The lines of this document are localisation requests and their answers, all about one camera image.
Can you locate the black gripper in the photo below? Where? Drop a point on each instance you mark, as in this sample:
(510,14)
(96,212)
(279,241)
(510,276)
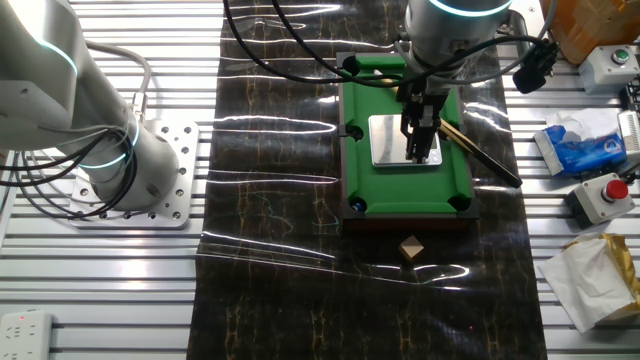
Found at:
(425,95)

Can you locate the wooden pool cue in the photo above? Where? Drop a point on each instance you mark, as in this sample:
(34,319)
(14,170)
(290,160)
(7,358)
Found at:
(480,155)

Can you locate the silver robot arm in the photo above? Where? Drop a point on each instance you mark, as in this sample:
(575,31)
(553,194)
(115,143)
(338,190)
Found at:
(50,75)

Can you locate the green mini pool table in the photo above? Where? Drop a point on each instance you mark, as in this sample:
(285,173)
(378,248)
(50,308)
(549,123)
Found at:
(400,190)

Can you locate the blue pool ball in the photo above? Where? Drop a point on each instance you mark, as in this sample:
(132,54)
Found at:
(357,205)

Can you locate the silver digital scale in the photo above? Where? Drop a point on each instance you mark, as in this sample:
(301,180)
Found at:
(385,140)

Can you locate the small wooden cube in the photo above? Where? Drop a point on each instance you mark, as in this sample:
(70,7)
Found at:
(411,248)

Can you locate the blue tissue pack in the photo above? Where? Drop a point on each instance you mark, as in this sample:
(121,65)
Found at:
(582,152)

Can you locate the red emergency stop box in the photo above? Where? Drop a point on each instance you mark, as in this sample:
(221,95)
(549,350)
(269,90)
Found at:
(597,200)

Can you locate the brown cardboard box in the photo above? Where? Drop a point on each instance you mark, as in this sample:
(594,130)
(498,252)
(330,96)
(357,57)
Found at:
(590,25)

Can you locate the silver ribbed handheld device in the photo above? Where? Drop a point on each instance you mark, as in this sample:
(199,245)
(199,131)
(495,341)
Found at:
(631,135)

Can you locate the black marble pattern mat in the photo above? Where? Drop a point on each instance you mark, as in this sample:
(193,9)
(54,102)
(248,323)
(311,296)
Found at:
(275,300)

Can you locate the gold white crumpled paper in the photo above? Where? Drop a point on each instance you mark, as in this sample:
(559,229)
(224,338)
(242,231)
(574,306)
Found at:
(585,285)

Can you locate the white power strip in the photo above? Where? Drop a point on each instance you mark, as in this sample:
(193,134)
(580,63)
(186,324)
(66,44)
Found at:
(25,335)

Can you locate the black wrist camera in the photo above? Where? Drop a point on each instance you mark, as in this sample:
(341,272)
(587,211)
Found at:
(534,67)

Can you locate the silver camera mount bracket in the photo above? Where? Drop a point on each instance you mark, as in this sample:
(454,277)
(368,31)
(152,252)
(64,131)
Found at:
(517,27)

